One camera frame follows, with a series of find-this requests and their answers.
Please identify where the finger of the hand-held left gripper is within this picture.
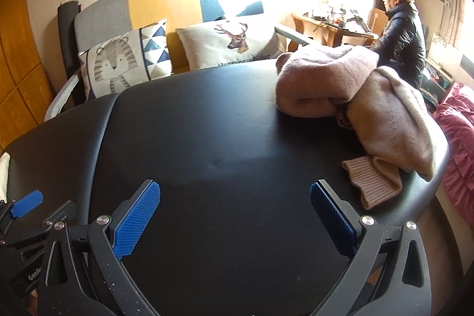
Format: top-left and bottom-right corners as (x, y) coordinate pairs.
(8, 190), (44, 219)
(37, 200), (77, 232)

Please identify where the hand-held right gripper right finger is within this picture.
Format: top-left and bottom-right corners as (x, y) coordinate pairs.
(310, 180), (434, 316)

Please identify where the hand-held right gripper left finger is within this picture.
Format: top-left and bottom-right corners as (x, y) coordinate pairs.
(37, 180), (161, 316)

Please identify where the pink knit sweater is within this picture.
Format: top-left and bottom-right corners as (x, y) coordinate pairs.
(276, 44), (380, 131)

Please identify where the white folded knit sweater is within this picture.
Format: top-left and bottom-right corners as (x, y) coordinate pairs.
(0, 152), (11, 202)

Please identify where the beige sweater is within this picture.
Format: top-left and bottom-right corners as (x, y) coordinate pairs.
(335, 66), (450, 211)

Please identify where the wooden wardrobe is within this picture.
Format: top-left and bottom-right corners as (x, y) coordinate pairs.
(0, 0), (56, 150)

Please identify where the pink quilt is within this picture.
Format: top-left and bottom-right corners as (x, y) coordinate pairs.
(433, 83), (474, 216)

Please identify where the tiger print cushion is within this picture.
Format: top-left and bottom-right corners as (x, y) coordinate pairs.
(78, 19), (174, 100)

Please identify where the black rolled mat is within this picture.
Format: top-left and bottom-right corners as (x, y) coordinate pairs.
(57, 1), (84, 105)

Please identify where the cluttered shelf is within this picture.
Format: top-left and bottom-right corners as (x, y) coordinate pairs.
(422, 34), (460, 111)

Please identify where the wooden desk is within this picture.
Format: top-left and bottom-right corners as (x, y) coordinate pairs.
(291, 7), (378, 52)

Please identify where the deer print cushion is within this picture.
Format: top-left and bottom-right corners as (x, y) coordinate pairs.
(175, 18), (286, 71)

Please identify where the wooden chair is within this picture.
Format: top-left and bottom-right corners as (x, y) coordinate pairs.
(366, 8), (389, 40)

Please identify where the grey yellow blue sofa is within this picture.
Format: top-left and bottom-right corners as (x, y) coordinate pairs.
(44, 0), (315, 122)

